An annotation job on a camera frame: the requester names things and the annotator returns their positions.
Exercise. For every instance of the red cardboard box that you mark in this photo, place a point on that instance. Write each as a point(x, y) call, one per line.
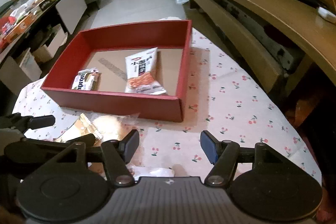
point(106, 48)

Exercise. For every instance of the cherry print tablecloth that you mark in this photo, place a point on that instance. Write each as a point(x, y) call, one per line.
point(221, 98)

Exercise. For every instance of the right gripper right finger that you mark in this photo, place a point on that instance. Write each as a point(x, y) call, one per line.
point(223, 156)

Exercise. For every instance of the wooden TV stand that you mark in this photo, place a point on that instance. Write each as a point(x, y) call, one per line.
point(296, 20)

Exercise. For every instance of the cardboard storage box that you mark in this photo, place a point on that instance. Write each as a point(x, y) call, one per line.
point(50, 46)

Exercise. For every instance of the white brown wafer packet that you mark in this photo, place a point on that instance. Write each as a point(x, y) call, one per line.
point(86, 79)

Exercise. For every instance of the white noodle snack packet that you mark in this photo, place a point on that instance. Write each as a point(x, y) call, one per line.
point(141, 73)

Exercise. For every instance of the white cabinet door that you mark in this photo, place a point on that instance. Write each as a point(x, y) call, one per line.
point(70, 12)

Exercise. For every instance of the clear round cracker packet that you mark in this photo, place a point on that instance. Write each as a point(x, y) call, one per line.
point(112, 127)

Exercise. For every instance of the gold biscuit packet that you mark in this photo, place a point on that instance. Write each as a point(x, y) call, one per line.
point(81, 127)

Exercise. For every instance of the orange flat box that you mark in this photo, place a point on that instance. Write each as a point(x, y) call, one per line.
point(19, 28)

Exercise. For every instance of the white power adapter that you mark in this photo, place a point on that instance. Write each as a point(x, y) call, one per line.
point(327, 15)

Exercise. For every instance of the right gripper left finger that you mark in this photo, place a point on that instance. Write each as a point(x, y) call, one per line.
point(116, 154)

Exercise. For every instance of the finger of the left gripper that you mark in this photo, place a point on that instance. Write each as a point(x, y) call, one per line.
point(89, 140)
point(41, 122)

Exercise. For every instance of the black long box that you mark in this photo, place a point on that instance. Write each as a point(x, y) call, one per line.
point(45, 4)

